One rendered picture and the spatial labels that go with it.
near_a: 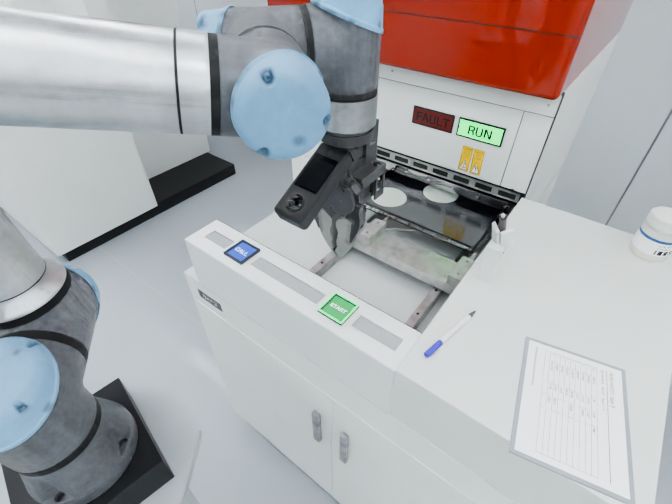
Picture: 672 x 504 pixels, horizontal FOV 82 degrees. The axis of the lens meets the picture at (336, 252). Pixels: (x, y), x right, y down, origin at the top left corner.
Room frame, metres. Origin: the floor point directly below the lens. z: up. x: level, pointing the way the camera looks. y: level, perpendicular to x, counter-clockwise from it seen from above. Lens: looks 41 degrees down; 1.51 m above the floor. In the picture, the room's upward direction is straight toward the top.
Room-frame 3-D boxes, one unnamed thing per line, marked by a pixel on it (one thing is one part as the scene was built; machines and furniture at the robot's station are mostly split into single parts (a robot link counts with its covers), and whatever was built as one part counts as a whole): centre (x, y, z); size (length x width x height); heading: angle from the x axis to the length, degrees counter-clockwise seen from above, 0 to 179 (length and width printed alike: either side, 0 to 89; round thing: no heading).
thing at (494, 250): (0.56, -0.31, 1.03); 0.06 x 0.04 x 0.13; 143
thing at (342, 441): (0.66, -0.18, 0.41); 0.96 x 0.64 x 0.82; 53
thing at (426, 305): (0.65, -0.26, 0.84); 0.50 x 0.02 x 0.03; 143
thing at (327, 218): (0.49, 0.00, 1.14); 0.06 x 0.03 x 0.09; 142
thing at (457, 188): (0.97, -0.29, 0.89); 0.44 x 0.02 x 0.10; 53
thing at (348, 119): (0.48, -0.01, 1.33); 0.08 x 0.08 x 0.05
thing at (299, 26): (0.43, 0.08, 1.40); 0.11 x 0.11 x 0.08; 15
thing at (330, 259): (0.82, -0.05, 0.84); 0.50 x 0.02 x 0.03; 143
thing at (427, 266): (0.73, -0.16, 0.87); 0.36 x 0.08 x 0.03; 53
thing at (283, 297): (0.54, 0.10, 0.89); 0.55 x 0.09 x 0.14; 53
